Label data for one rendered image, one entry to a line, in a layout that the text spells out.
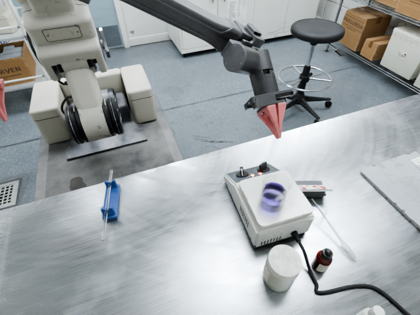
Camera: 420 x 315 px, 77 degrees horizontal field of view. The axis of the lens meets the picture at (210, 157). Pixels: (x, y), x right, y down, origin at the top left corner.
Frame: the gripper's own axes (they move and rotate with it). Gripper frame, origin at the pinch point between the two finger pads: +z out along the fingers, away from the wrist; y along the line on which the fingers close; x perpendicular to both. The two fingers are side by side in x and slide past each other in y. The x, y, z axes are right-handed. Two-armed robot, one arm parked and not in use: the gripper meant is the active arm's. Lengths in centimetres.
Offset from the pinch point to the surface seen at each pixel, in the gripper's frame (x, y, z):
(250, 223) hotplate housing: -3.8, -12.4, 16.7
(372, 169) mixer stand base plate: 6.0, 26.4, 14.0
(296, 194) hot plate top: -4.2, -1.4, 13.4
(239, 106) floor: 153, 45, -45
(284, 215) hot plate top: -6.8, -6.3, 16.4
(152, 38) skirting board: 247, -5, -169
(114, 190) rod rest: 13.3, -40.0, 3.2
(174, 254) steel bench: 1.5, -28.9, 19.6
